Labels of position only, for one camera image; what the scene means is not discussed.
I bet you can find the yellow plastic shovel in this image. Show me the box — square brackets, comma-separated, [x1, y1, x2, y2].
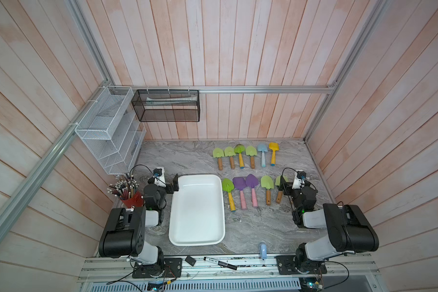
[269, 142, 280, 166]

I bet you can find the pink handled purple shovel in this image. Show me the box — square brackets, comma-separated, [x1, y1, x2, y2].
[232, 177, 247, 210]

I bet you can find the light blue shovel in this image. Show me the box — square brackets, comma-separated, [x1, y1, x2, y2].
[257, 144, 268, 167]

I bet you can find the green shovel wooden handle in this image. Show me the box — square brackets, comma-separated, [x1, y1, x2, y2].
[213, 148, 225, 170]
[224, 146, 236, 169]

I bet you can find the bright green yellow-handled shovel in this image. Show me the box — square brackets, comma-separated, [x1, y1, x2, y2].
[234, 144, 245, 169]

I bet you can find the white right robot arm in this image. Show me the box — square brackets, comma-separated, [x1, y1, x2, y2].
[276, 175, 379, 274]

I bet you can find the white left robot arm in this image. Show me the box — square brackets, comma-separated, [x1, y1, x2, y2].
[98, 173, 180, 279]

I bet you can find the white storage box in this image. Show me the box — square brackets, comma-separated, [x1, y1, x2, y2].
[169, 175, 226, 246]

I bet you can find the red pencil cup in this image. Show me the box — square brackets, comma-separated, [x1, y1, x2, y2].
[107, 173, 144, 208]

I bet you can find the light blue small bottle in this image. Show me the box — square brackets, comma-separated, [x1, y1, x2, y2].
[259, 242, 267, 260]

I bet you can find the small black block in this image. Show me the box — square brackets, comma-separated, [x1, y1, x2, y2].
[185, 255, 197, 266]

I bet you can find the black mesh basket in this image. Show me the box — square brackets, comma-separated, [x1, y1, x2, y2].
[131, 89, 201, 122]

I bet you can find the black marker pen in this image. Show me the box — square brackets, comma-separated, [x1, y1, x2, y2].
[203, 257, 238, 271]

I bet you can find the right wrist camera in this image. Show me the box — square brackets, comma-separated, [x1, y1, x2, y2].
[292, 170, 307, 189]

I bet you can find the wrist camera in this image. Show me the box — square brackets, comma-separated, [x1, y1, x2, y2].
[292, 170, 307, 189]
[153, 167, 166, 187]

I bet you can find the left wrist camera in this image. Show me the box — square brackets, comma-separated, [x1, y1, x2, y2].
[153, 167, 166, 187]

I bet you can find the white wire shelf rack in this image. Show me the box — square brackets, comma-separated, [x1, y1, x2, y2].
[75, 86, 146, 175]

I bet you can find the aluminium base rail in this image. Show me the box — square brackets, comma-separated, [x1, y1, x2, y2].
[75, 253, 388, 292]

